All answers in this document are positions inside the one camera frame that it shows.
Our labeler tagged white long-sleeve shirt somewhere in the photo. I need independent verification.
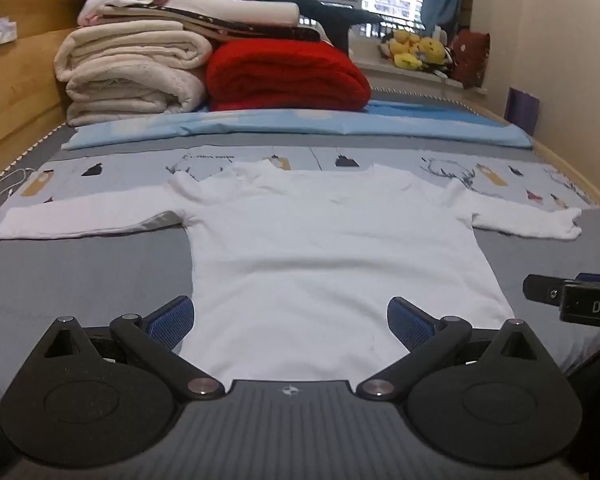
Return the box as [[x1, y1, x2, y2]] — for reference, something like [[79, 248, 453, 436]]
[[0, 160, 583, 392]]

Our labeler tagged cream folded quilt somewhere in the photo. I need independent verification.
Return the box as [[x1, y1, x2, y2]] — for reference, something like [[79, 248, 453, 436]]
[[54, 19, 214, 127]]

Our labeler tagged red folded blanket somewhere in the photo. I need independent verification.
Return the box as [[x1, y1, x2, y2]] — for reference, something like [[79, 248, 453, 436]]
[[205, 40, 372, 113]]

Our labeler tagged grey mattress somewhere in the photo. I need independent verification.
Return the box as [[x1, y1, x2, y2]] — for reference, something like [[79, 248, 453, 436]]
[[0, 85, 600, 401]]

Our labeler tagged yellow plush toy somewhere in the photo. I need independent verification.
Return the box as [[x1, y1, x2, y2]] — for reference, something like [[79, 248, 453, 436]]
[[380, 29, 425, 72], [416, 35, 454, 79]]

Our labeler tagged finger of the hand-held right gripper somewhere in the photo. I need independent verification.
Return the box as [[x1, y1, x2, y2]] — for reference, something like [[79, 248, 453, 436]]
[[523, 272, 600, 306]]

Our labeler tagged purple box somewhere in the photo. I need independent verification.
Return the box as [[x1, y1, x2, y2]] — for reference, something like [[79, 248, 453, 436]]
[[506, 87, 540, 136]]

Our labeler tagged white folded sheet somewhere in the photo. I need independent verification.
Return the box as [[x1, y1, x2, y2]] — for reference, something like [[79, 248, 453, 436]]
[[100, 0, 301, 28]]

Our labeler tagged wooden bed frame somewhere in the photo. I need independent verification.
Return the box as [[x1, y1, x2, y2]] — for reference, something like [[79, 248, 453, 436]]
[[0, 0, 600, 211]]

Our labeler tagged deer printed bed sheet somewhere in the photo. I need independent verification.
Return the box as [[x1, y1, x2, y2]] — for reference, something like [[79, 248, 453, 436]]
[[0, 144, 595, 227]]

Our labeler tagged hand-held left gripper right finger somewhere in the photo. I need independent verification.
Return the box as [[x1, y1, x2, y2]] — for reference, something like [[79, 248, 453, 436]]
[[355, 296, 547, 401]]

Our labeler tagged white cable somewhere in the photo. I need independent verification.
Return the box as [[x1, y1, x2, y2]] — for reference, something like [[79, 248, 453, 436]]
[[0, 167, 34, 217]]

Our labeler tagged light blue bed sheet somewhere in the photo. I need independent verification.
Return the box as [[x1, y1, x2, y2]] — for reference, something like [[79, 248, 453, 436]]
[[60, 99, 535, 152]]

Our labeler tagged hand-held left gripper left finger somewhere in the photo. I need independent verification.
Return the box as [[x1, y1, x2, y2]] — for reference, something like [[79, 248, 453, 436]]
[[40, 296, 226, 401]]

